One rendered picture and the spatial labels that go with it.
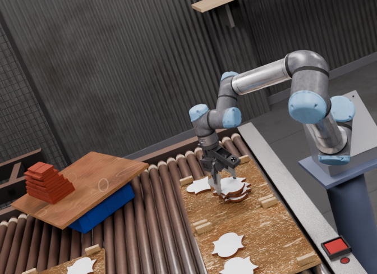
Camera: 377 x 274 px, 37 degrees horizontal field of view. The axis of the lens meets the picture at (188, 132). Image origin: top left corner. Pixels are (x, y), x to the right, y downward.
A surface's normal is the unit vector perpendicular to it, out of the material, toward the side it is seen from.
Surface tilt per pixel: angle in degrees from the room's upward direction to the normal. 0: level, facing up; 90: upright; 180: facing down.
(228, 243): 0
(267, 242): 0
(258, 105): 90
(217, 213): 0
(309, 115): 120
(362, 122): 45
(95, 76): 90
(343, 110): 39
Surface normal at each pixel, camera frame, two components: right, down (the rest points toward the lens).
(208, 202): -0.32, -0.87
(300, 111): -0.22, 0.86
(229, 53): 0.24, 0.32
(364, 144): -0.08, -0.37
